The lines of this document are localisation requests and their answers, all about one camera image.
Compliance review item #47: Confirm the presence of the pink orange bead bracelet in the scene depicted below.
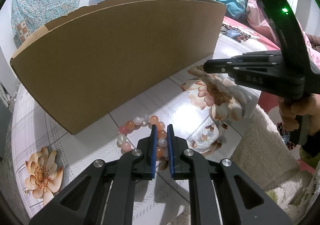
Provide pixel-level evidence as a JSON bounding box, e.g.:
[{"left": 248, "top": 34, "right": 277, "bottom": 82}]
[{"left": 116, "top": 115, "right": 169, "bottom": 158}]

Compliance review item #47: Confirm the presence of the person's right hand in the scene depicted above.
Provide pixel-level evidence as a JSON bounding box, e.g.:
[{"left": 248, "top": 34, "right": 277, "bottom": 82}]
[{"left": 278, "top": 94, "right": 319, "bottom": 136}]

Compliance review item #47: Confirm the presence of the white floral bed sheet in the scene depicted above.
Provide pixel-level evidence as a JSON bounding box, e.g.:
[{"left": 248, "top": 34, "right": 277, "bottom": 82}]
[{"left": 10, "top": 32, "right": 278, "bottom": 225}]

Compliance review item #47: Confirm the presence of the white fluffy sleeve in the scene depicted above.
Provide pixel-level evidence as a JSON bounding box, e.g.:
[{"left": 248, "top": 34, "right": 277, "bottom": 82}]
[{"left": 231, "top": 106, "right": 319, "bottom": 224}]

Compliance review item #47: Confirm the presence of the brown cardboard box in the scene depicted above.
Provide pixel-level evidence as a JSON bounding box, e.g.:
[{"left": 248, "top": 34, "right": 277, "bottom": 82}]
[{"left": 10, "top": 0, "right": 226, "bottom": 135}]

